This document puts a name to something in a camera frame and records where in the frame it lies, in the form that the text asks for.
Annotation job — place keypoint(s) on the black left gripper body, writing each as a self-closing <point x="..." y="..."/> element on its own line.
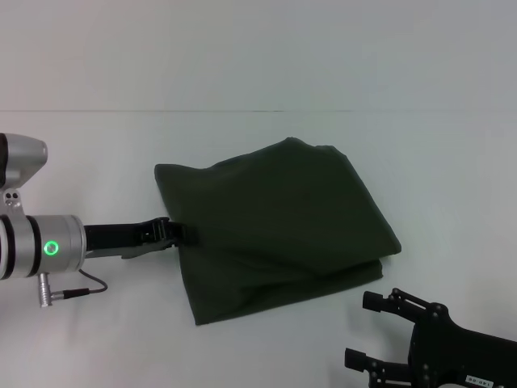
<point x="117" y="236"/>

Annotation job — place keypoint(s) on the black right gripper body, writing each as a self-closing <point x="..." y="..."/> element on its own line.
<point x="460" y="355"/>

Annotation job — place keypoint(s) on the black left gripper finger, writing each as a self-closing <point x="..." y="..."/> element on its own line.
<point x="147" y="250"/>
<point x="182" y="234"/>

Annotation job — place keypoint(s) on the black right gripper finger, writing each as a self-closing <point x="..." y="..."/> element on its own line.
<point x="377" y="301"/>
<point x="367" y="363"/>

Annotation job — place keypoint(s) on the dark green t-shirt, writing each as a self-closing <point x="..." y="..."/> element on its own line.
<point x="274" y="230"/>

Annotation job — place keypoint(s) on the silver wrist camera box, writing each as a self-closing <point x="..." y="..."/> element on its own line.
<point x="18" y="169"/>

